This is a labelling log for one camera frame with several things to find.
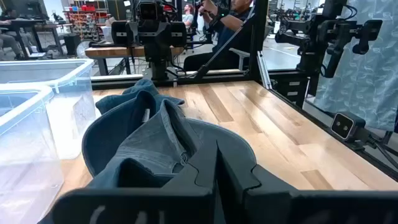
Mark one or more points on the shelf with red bins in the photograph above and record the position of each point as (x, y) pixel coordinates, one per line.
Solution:
(84, 18)

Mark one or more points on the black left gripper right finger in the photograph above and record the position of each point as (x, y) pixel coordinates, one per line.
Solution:
(311, 208)

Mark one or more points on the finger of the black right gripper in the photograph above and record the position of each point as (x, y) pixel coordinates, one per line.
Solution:
(119, 34)
(178, 34)

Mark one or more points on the white chair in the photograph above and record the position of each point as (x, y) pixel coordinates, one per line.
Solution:
(241, 56)

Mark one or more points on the wooden workbench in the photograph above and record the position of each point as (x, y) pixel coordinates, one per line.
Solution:
(109, 51)

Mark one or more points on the light blue patterned curtain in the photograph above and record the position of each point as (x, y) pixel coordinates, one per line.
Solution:
(367, 87)

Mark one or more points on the clear plastic bin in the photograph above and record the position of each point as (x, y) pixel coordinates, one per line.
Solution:
(71, 124)
(25, 149)

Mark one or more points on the black table-level camera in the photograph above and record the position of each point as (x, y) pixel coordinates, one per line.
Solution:
(342, 126)

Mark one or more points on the black aluminium table frame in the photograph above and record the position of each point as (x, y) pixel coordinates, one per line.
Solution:
(259, 37)

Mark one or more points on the black drawer cabinet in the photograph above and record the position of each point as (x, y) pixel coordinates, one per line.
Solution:
(290, 87)

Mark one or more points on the person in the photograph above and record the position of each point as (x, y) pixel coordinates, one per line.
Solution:
(9, 37)
(188, 17)
(227, 34)

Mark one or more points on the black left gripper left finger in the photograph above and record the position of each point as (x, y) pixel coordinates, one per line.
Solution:
(140, 205)

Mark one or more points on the black background robot arm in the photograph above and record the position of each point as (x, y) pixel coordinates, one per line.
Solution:
(311, 40)

